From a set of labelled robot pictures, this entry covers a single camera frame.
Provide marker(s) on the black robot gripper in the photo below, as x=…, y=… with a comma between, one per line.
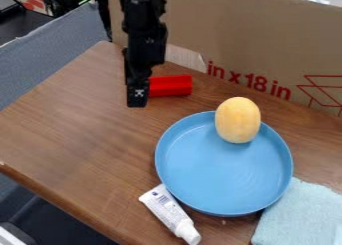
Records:
x=147, y=37

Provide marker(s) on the red rectangular block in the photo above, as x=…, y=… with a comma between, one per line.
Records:
x=169, y=85

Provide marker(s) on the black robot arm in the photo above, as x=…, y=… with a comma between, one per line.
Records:
x=58, y=7

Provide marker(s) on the grey fabric panel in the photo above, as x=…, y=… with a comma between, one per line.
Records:
x=33, y=56

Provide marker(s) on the yellow potato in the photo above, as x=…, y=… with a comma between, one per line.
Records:
x=238, y=120

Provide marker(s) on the blue round plate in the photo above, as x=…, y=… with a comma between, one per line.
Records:
x=220, y=178

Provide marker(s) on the white cream tube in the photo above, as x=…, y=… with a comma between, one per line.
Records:
x=167, y=210

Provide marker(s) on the light blue towel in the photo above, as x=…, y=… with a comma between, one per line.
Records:
x=304, y=218

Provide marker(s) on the cardboard box wall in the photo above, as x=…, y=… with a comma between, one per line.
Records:
x=278, y=46

